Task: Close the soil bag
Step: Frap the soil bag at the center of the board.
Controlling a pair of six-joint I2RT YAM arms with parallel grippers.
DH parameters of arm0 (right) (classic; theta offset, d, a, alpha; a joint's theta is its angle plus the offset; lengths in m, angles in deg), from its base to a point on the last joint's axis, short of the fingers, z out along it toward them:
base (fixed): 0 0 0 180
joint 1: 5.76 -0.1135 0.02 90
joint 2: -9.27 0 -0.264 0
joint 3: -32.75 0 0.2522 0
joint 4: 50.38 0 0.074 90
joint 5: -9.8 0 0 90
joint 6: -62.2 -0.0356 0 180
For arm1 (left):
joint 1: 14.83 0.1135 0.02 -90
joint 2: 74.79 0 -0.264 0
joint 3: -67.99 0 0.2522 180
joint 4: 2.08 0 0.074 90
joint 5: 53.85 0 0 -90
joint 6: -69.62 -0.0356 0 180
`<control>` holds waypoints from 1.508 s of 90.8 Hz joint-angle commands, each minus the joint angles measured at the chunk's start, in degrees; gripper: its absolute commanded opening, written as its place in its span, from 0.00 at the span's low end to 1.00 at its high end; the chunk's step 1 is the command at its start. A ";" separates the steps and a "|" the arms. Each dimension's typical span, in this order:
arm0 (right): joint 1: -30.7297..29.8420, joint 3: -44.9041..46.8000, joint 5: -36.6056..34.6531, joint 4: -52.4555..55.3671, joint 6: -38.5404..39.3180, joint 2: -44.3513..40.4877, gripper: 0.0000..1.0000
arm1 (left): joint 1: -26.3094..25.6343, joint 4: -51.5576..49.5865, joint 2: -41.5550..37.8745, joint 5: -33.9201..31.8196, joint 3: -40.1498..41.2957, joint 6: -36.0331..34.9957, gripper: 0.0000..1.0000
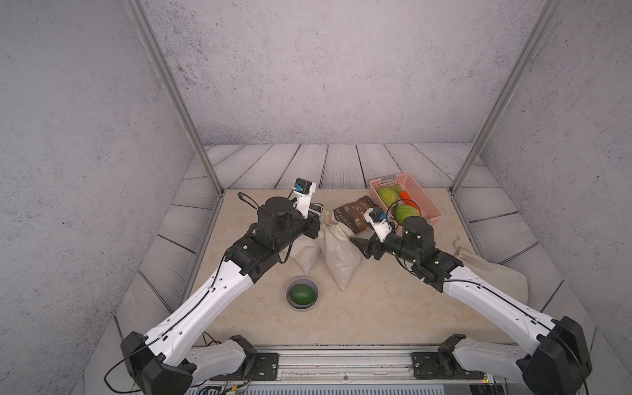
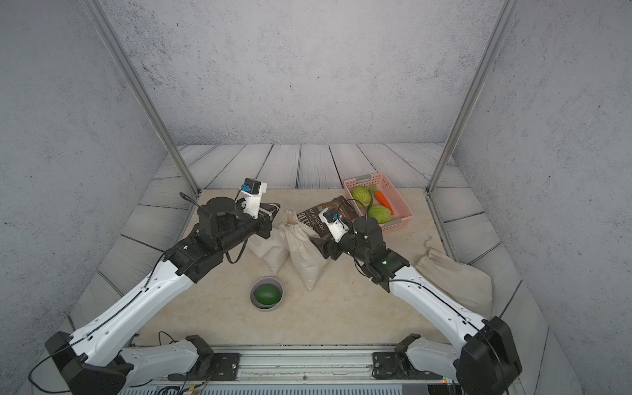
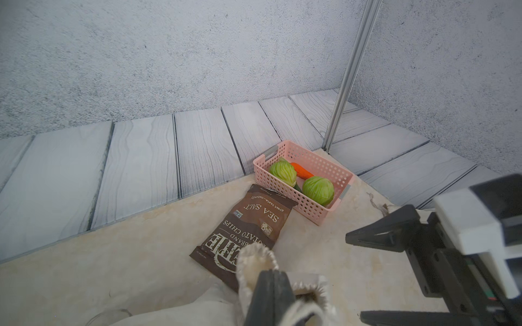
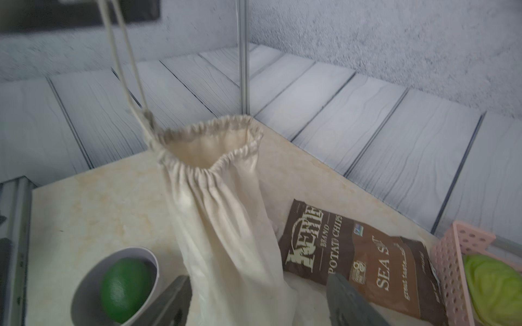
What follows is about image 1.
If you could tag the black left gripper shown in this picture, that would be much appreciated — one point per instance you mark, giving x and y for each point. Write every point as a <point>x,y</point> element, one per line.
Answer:
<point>311,220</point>

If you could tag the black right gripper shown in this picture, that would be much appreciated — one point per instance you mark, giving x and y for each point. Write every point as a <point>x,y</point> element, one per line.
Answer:
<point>374,244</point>

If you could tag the beige drawstring soil bag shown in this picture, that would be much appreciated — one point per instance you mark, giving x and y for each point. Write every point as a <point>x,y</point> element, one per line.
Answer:
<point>341,256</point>

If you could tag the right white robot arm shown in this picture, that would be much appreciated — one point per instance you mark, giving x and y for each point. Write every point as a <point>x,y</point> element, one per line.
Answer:
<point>549,356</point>

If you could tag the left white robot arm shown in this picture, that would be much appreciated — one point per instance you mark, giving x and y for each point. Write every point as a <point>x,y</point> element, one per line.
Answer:
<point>166,359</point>

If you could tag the brown Kettle chips bag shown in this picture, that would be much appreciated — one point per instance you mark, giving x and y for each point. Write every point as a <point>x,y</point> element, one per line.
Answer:
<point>352,214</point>

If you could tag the small beige cloth bag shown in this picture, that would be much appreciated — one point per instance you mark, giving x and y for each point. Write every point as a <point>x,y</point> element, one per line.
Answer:
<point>305,251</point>

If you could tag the green cabbage front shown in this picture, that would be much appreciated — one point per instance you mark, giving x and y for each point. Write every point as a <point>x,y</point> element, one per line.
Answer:
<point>404,211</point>

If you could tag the green cabbage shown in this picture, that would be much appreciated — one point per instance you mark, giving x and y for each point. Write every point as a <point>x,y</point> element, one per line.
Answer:
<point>389,195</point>
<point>404,211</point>

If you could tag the green cabbage back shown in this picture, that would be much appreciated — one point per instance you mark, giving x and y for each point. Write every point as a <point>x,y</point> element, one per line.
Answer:
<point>389,195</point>

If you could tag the orange carrot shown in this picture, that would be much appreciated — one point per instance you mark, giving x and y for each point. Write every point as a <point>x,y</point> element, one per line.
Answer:
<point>406,198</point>

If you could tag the pink plastic basket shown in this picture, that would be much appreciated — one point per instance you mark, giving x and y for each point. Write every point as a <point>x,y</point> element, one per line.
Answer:
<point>405,182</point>

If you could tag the grey bowl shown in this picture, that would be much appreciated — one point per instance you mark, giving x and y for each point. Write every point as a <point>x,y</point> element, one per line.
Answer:
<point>302,280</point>

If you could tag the green avocado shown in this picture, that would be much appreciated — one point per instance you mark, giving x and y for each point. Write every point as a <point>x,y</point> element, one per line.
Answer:
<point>302,295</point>

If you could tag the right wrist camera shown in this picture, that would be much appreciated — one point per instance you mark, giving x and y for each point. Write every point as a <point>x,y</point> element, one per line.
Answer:
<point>378,220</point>

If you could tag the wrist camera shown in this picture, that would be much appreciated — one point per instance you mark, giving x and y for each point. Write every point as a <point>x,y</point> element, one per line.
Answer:
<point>303,191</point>
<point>378,220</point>

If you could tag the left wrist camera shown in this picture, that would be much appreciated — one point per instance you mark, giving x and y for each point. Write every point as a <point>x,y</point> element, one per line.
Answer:
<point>303,191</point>

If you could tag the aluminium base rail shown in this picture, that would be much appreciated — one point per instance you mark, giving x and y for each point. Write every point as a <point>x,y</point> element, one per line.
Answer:
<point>372,364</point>

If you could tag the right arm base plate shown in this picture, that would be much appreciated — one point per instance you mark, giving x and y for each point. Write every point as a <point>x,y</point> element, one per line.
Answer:
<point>438,366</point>

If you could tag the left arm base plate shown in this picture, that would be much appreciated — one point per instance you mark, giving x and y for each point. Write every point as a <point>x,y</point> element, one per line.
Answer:
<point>261,367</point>

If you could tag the left aluminium frame post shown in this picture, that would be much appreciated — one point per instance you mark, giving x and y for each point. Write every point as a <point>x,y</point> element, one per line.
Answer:
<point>158,60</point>

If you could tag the aluminium frame post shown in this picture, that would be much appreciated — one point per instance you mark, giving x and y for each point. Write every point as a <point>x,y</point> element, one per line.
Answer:
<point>158,60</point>
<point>541,27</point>

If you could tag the right aluminium frame post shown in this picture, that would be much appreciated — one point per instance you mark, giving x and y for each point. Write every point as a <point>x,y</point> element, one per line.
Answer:
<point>541,27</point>

